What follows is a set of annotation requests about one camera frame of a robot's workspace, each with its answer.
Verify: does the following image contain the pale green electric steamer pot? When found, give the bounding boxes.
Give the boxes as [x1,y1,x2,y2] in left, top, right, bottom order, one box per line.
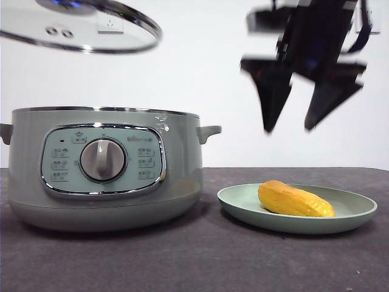
[0,106,222,234]

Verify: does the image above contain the glass lid with green knob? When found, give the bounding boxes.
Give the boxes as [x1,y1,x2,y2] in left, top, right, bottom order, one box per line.
[0,0,164,55]

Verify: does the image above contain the white wall socket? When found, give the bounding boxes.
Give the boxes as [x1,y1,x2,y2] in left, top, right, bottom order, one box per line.
[355,5,382,35]
[97,10,125,34]

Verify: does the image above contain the pale green round plate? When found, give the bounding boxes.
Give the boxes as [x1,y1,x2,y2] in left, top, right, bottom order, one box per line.
[216,183,379,235]

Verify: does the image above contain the yellow corn cob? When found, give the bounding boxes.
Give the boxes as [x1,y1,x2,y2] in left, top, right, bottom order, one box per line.
[257,179,337,218]

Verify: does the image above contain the black cable loop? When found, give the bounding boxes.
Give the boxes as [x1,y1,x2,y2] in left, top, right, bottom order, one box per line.
[343,16,375,56]

